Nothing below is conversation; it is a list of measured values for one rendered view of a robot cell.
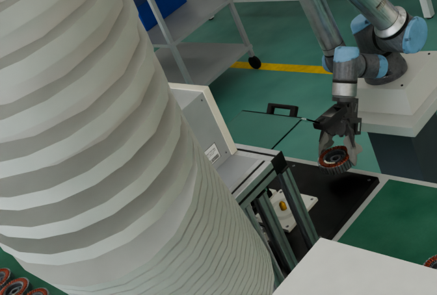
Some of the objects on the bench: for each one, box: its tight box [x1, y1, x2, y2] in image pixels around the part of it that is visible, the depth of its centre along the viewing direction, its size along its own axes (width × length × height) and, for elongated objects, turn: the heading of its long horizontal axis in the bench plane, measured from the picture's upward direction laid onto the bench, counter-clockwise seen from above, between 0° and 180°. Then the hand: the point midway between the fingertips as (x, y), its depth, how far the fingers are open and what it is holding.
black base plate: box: [255, 160, 380, 279], centre depth 228 cm, size 47×64×2 cm
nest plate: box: [256, 189, 318, 233], centre depth 219 cm, size 15×15×1 cm
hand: (335, 162), depth 221 cm, fingers closed on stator, 13 cm apart
